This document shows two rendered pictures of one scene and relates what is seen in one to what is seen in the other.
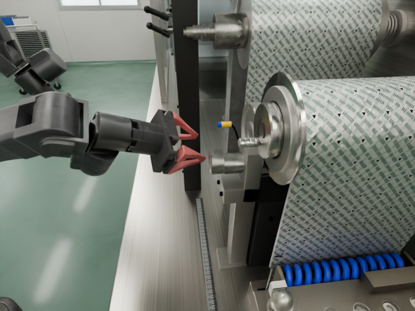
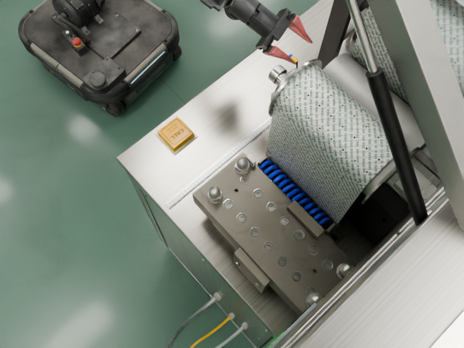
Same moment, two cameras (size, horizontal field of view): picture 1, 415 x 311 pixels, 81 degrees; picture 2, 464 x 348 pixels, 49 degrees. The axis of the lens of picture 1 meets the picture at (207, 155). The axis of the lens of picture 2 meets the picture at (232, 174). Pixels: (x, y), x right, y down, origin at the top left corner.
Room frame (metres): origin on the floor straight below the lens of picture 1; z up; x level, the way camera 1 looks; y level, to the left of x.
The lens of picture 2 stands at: (-0.13, -0.45, 2.13)
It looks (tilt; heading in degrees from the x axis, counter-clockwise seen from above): 68 degrees down; 54
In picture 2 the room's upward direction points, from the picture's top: 1 degrees clockwise
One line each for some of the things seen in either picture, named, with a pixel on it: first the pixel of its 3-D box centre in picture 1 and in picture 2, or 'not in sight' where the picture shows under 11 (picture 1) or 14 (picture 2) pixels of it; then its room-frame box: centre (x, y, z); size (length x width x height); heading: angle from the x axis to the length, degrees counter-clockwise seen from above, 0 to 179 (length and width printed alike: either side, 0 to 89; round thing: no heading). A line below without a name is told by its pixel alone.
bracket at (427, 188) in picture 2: not in sight; (415, 186); (0.33, -0.39, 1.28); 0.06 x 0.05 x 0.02; 97
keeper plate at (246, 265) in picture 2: not in sight; (250, 272); (0.04, -0.30, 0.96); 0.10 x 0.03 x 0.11; 97
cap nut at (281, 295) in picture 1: (281, 302); (242, 163); (0.16, -0.10, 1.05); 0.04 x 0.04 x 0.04
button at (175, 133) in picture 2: not in sight; (175, 133); (0.10, 0.12, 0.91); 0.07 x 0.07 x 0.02; 7
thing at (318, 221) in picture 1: (353, 224); (306, 174); (0.24, -0.22, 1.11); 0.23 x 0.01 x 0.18; 97
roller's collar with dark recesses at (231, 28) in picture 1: (229, 31); not in sight; (0.54, -0.04, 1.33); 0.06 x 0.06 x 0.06; 7
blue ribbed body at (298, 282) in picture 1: (344, 269); (295, 194); (0.22, -0.23, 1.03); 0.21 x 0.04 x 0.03; 97
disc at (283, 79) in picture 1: (277, 129); (295, 88); (0.29, -0.09, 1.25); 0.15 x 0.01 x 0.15; 7
